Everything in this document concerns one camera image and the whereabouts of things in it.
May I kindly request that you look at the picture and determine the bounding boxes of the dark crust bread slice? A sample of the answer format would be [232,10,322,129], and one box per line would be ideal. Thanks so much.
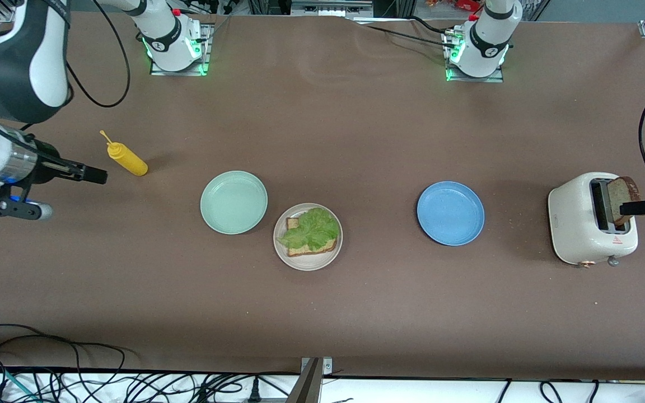
[606,176,641,226]

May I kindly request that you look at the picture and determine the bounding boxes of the yellow mustard squeeze bottle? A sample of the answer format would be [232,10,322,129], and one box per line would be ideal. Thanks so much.
[99,130,148,177]

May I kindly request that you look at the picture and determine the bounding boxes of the green lettuce leaf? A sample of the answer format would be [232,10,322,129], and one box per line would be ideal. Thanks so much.
[277,207,340,252]

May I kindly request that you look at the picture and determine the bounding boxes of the light brown bread slice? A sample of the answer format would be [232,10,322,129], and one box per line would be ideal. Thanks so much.
[286,217,338,258]

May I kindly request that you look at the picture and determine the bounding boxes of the mint green plate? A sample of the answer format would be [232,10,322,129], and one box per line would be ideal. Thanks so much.
[200,170,268,235]

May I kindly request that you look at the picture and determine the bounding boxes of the blue plate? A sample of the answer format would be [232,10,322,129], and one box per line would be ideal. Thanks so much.
[417,181,485,246]

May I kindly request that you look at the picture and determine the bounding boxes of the beige plate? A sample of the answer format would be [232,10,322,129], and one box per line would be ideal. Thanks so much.
[273,203,343,271]

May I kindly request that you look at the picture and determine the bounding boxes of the white toaster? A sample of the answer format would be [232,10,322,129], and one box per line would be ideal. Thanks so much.
[548,172,638,268]

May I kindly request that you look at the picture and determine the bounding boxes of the red orange package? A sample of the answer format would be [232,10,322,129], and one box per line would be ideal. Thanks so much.
[426,0,483,12]

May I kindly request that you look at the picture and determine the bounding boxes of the grey power strip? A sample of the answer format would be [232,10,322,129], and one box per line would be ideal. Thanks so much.
[290,0,373,17]

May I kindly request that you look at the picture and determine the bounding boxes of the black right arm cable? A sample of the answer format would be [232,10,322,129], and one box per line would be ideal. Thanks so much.
[65,0,131,108]

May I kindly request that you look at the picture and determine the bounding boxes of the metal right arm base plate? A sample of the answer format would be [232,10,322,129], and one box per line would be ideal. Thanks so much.
[149,24,212,77]

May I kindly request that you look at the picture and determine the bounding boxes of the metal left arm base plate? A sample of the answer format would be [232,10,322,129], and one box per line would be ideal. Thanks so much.
[443,28,505,83]

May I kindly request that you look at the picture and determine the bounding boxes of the tangled black cables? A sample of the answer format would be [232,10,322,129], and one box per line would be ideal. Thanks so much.
[48,372,301,403]

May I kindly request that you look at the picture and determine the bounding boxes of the black table power cable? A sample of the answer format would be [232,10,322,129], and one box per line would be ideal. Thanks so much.
[409,16,457,34]
[350,21,452,48]

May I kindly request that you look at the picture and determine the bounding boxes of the metal table bracket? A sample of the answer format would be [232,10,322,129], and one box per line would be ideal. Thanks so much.
[286,357,334,403]

